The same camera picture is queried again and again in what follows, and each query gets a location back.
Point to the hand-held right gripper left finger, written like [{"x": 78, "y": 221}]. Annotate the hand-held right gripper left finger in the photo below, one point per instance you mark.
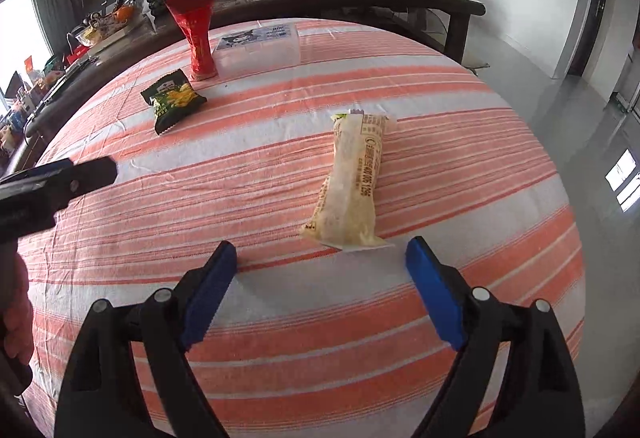
[{"x": 207, "y": 293}]

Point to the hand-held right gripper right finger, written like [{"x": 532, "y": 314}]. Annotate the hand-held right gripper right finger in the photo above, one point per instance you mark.
[{"x": 435, "y": 293}]

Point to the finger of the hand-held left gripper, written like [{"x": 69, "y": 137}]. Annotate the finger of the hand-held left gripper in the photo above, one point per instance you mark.
[{"x": 60, "y": 183}]

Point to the dark green snack packet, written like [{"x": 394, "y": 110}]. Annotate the dark green snack packet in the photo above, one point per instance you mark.
[{"x": 172, "y": 100}]

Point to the cream long snack packet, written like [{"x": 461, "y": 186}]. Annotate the cream long snack packet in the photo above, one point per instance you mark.
[{"x": 350, "y": 178}]

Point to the person's left hand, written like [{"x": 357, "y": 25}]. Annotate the person's left hand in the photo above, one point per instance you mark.
[{"x": 17, "y": 308}]

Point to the orange white striped tablecloth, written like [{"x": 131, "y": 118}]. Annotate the orange white striped tablecloth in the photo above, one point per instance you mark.
[{"x": 250, "y": 178}]

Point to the glass bowl with snacks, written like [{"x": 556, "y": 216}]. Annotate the glass bowl with snacks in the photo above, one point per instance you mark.
[{"x": 107, "y": 22}]

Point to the clear plastic box with sticker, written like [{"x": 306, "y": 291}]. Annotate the clear plastic box with sticker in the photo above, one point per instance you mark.
[{"x": 260, "y": 52}]

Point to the dark brown door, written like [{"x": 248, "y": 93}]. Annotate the dark brown door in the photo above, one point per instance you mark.
[{"x": 587, "y": 32}]

